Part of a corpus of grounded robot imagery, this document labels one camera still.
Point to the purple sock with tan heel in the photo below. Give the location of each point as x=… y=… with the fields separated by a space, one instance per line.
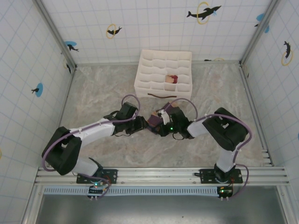
x=154 y=120

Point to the tan sock with maroon stripes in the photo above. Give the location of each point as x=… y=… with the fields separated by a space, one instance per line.
x=172 y=79

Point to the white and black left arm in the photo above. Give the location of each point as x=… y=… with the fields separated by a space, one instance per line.
x=65 y=151

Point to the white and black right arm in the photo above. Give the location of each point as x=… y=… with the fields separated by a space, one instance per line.
x=224 y=130

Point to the white fabric compartment organizer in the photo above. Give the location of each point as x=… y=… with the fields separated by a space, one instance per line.
x=163 y=67

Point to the grey metal panel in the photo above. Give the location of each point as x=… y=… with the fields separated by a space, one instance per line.
x=163 y=210

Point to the shark blue circle sticker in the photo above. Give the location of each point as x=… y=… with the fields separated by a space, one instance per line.
x=71 y=46
x=261 y=19
x=38 y=89

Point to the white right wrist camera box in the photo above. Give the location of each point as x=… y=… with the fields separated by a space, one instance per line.
x=164 y=117

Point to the long aluminium mounting rail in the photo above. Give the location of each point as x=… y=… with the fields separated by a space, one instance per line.
x=158 y=175

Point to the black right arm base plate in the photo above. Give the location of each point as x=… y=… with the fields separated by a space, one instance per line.
x=206 y=175

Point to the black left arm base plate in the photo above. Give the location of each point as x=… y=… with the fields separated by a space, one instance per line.
x=112 y=175

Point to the aluminium side rail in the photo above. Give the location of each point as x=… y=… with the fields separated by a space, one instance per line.
x=63 y=112
x=255 y=112

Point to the aluminium corner post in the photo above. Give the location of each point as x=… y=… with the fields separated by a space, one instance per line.
x=56 y=35
x=259 y=32

